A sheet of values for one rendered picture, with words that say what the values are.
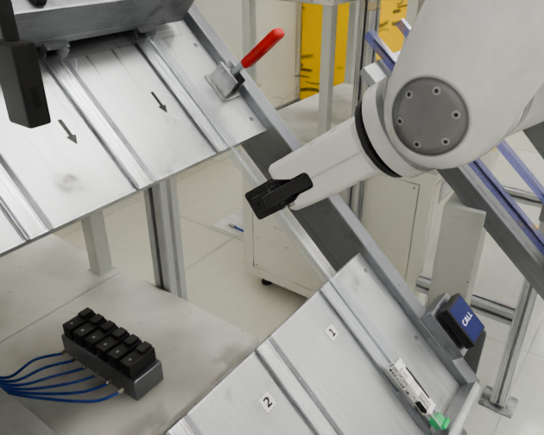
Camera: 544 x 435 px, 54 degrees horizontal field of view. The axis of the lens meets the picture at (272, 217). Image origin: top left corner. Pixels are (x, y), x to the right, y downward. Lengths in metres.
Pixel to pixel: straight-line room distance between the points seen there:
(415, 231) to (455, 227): 0.67
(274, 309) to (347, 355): 1.34
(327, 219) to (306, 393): 0.22
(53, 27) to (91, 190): 0.15
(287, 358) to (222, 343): 0.34
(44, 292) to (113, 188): 0.55
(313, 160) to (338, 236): 0.20
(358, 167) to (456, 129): 0.13
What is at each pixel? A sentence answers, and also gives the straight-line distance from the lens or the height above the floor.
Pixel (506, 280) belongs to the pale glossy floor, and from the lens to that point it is 2.21.
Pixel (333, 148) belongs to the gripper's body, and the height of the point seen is 1.02.
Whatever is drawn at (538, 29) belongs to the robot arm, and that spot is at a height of 1.14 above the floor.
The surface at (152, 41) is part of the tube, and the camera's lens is 0.60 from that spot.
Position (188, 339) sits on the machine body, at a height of 0.62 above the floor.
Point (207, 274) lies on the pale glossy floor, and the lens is 2.07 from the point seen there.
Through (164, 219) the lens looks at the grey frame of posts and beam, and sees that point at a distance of 0.88.
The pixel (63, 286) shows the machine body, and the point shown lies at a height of 0.62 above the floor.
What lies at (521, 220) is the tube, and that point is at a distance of 0.73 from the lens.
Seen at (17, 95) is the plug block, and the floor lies 1.10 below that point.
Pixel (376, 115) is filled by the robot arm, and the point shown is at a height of 1.05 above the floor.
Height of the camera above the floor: 1.18
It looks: 29 degrees down
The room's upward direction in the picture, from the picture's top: straight up
